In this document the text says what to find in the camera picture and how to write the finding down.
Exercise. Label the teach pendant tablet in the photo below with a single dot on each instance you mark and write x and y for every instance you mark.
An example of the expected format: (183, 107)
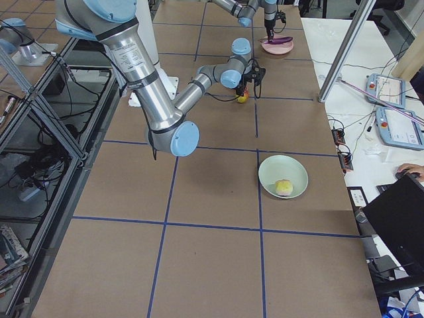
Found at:
(385, 88)
(399, 128)

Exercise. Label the far teach pendant tablet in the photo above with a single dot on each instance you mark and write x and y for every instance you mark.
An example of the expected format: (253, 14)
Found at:
(385, 88)

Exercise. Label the grabber reaching stick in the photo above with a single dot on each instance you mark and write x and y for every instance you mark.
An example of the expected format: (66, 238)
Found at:
(381, 102)

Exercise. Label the purple eggplant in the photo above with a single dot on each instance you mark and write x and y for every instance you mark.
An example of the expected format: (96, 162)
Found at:
(276, 41)

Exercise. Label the aluminium frame post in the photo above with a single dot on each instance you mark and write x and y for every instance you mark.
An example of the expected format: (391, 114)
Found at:
(356, 24)

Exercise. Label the near teach pendant tablet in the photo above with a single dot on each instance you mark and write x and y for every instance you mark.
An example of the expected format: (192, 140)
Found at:
(399, 128)

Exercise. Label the red yellow pomegranate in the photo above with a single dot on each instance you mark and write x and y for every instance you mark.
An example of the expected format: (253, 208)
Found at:
(242, 98)

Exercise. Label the black laptop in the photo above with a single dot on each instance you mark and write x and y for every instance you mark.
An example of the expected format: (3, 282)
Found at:
(396, 216)

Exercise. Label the stack of books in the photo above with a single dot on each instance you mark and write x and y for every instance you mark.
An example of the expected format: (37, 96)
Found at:
(13, 257)

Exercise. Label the orange power strip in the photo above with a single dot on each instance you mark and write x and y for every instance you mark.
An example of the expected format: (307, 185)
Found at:
(343, 151)

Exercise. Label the green plate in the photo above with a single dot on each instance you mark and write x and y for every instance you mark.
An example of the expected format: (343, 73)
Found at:
(280, 167)

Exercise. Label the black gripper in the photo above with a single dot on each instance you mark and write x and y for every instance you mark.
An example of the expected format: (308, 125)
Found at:
(242, 83)
(269, 19)

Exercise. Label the pink green peach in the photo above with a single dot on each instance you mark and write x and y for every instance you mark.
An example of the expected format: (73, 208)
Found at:
(283, 188)

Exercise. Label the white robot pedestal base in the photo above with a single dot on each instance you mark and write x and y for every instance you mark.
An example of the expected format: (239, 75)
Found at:
(159, 66)

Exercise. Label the black computer mouse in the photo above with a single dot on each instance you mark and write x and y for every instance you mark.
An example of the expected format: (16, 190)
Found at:
(401, 174)

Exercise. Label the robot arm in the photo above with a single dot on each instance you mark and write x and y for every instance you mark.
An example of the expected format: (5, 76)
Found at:
(245, 13)
(115, 24)

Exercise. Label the pink plate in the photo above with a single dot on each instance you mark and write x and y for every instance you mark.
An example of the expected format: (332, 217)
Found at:
(278, 49)

